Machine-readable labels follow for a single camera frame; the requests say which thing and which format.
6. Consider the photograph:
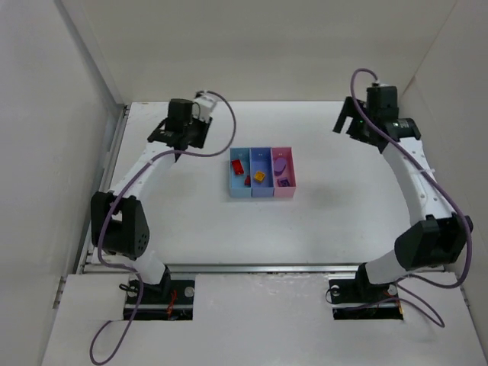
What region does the light blue container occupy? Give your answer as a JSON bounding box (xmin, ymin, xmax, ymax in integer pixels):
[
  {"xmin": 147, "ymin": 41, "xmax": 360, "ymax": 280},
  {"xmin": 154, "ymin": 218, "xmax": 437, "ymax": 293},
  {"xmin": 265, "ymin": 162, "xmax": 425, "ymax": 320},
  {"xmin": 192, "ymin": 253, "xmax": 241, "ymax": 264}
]
[{"xmin": 229, "ymin": 147, "xmax": 252, "ymax": 198}]

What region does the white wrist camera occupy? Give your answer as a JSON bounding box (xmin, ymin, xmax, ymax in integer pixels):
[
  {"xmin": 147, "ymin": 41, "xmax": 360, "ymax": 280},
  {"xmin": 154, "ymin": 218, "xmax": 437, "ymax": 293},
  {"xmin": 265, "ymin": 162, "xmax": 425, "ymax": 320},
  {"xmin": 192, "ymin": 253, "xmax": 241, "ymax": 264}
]
[
  {"xmin": 192, "ymin": 91, "xmax": 217, "ymax": 123},
  {"xmin": 374, "ymin": 80, "xmax": 388, "ymax": 87}
]

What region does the purple cable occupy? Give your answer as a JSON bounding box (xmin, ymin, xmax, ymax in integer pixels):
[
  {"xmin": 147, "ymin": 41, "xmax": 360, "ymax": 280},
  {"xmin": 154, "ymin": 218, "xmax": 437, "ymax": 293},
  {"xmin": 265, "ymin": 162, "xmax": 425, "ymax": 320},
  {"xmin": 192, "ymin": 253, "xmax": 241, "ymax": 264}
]
[
  {"xmin": 90, "ymin": 91, "xmax": 237, "ymax": 365},
  {"xmin": 350, "ymin": 68, "xmax": 474, "ymax": 329}
]

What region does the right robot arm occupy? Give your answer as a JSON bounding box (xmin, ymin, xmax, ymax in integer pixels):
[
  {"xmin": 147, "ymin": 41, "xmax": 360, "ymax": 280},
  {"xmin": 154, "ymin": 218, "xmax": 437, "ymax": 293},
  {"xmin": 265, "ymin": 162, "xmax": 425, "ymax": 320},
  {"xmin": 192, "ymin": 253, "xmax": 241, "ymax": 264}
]
[{"xmin": 329, "ymin": 82, "xmax": 473, "ymax": 304}]

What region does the small purple lego brick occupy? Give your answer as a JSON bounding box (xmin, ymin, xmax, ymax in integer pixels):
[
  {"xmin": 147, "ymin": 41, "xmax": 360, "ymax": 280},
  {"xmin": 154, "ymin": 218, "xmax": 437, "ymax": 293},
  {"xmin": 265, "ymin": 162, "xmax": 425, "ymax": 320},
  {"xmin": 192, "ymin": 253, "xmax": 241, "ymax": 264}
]
[{"xmin": 277, "ymin": 177, "xmax": 291, "ymax": 188}]

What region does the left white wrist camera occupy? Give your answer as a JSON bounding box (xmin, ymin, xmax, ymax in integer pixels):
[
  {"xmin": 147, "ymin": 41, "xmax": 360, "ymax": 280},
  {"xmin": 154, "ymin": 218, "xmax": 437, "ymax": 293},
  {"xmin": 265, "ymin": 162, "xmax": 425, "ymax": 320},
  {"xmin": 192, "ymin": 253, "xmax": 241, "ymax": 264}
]
[{"xmin": 192, "ymin": 91, "xmax": 217, "ymax": 123}]

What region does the aluminium rail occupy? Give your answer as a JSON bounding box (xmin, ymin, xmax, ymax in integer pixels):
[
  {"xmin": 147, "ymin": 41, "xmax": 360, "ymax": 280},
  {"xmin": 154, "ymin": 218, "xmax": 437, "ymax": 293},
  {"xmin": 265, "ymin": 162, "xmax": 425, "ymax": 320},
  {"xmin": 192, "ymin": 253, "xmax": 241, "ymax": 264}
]
[{"xmin": 82, "ymin": 261, "xmax": 445, "ymax": 275}]

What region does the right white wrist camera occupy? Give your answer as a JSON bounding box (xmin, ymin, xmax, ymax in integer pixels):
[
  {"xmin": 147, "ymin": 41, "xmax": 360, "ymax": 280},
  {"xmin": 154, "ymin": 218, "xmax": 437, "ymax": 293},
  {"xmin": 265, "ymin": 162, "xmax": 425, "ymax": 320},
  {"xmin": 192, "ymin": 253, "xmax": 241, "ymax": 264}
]
[{"xmin": 374, "ymin": 80, "xmax": 388, "ymax": 87}]

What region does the pink container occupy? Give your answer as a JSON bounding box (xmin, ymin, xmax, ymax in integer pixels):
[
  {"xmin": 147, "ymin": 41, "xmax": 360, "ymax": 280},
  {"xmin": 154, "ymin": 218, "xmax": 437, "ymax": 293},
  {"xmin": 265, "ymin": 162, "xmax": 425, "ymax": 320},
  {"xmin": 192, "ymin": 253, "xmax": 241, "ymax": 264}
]
[{"xmin": 271, "ymin": 147, "xmax": 297, "ymax": 198}]

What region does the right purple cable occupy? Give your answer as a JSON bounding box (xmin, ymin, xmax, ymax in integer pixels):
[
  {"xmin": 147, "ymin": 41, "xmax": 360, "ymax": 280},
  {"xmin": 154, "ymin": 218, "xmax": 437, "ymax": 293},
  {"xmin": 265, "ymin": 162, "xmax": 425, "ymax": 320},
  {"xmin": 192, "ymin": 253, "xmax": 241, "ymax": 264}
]
[{"xmin": 350, "ymin": 68, "xmax": 474, "ymax": 329}]

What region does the purple lego piece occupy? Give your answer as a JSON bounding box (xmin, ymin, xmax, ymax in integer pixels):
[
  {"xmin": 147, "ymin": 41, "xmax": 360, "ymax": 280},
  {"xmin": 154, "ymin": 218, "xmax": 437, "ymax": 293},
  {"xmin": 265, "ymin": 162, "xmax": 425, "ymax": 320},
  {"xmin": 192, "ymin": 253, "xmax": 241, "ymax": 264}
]
[{"xmin": 274, "ymin": 156, "xmax": 287, "ymax": 177}]

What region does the yellow lego piece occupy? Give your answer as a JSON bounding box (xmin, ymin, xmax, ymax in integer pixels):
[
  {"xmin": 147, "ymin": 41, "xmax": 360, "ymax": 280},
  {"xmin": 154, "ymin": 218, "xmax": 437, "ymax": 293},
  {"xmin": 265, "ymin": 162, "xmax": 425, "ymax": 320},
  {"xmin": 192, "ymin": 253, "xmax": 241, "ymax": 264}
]
[{"xmin": 253, "ymin": 171, "xmax": 266, "ymax": 184}]

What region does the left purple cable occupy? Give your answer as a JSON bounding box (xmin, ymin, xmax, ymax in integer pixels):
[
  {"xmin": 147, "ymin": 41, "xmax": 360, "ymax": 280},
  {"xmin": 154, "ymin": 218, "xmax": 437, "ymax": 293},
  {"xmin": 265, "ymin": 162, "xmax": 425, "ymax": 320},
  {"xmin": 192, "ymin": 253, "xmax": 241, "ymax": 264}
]
[{"xmin": 90, "ymin": 91, "xmax": 237, "ymax": 365}]

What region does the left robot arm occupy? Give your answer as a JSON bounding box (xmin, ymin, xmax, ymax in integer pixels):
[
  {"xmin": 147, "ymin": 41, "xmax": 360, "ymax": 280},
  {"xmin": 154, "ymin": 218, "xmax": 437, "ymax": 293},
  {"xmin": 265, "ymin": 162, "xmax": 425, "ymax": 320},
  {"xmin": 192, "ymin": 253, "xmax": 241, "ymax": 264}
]
[{"xmin": 91, "ymin": 93, "xmax": 217, "ymax": 291}]

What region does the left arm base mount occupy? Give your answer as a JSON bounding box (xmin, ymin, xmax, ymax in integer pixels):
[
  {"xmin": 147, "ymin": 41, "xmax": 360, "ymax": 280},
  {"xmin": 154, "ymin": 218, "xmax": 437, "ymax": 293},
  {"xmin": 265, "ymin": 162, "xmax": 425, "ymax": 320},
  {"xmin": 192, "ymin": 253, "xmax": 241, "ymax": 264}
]
[{"xmin": 134, "ymin": 279, "xmax": 195, "ymax": 321}]

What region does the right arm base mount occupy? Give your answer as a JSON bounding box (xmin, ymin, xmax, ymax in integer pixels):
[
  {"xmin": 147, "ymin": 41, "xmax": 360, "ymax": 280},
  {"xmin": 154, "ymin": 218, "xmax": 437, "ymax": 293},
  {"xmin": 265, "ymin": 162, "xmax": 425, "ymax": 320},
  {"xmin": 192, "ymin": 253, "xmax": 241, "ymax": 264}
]
[{"xmin": 326, "ymin": 278, "xmax": 403, "ymax": 321}]

